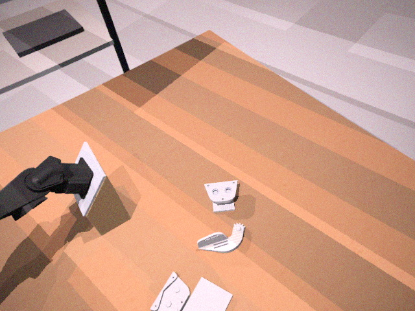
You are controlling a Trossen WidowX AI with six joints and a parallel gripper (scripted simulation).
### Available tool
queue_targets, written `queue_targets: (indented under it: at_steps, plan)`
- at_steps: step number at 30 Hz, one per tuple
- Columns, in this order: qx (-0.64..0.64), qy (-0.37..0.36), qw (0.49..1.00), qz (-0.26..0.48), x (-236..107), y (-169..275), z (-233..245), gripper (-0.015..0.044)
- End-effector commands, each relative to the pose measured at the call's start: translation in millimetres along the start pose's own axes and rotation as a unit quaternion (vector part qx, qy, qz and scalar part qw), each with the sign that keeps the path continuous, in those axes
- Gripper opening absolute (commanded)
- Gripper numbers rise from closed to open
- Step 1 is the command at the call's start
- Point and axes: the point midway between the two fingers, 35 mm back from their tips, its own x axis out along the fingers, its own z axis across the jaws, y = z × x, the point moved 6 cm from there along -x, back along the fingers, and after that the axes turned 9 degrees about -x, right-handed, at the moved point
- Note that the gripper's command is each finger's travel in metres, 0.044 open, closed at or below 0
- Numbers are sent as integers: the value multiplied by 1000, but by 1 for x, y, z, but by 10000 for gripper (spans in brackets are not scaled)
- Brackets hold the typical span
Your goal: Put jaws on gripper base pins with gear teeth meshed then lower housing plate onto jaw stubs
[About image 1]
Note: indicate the white rectangular block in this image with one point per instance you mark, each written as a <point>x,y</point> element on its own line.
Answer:
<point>219,207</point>

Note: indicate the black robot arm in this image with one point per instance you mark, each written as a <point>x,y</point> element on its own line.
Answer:
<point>29,189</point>

